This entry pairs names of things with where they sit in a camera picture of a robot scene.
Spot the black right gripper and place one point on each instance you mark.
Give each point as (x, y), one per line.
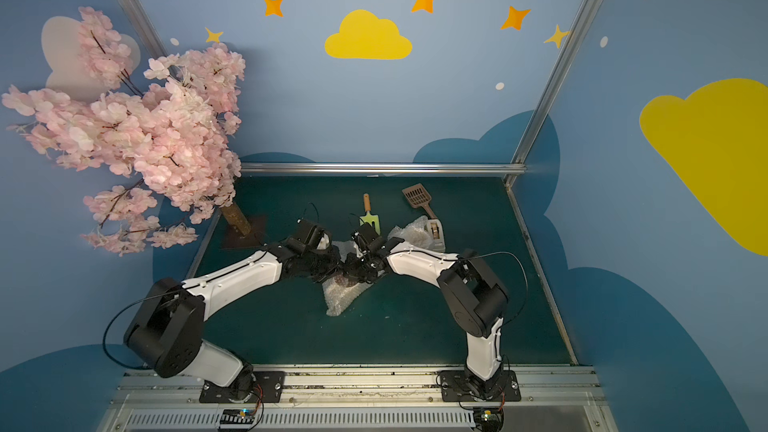
(363, 263)

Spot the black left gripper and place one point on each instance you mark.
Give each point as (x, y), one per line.
(327, 262)

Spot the white tape dispenser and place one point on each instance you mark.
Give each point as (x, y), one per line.
(435, 230)

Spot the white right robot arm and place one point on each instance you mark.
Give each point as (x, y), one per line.
(475, 295)

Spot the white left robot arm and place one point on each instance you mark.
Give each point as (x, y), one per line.
(167, 331)

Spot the brown slotted scoop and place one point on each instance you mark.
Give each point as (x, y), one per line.
(418, 197)

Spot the left circuit board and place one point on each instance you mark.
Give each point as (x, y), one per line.
(236, 419)

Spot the circuit board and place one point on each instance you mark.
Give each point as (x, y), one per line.
(488, 419)
(236, 419)

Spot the right circuit board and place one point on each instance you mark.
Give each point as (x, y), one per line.
(488, 419)

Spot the pink cherry blossom tree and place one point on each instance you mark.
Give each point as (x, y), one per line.
(171, 141)

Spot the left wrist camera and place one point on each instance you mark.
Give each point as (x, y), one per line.
(309, 236)

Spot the green fork wooden handle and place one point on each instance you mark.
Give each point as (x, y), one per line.
(368, 217)

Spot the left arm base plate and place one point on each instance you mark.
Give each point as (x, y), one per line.
(248, 388)

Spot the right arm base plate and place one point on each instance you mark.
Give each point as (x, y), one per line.
(462, 386)

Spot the aluminium front rail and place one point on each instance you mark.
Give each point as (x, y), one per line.
(365, 398)

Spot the right aluminium frame post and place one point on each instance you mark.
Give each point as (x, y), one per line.
(580, 27)

